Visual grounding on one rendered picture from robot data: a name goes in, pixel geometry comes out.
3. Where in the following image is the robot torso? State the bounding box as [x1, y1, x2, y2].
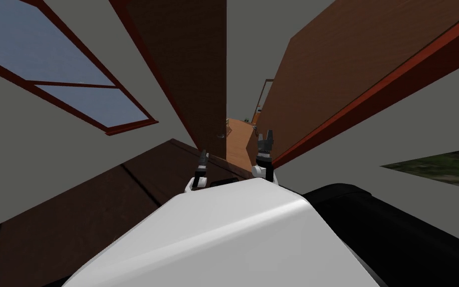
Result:
[61, 177, 381, 287]

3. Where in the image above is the brown wooden door leaf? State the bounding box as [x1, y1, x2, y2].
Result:
[125, 0, 228, 161]
[245, 0, 459, 167]

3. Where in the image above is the red framed window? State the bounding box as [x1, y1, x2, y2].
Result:
[0, 0, 159, 137]

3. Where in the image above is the green picture on wall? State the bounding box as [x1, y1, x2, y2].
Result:
[379, 145, 459, 193]

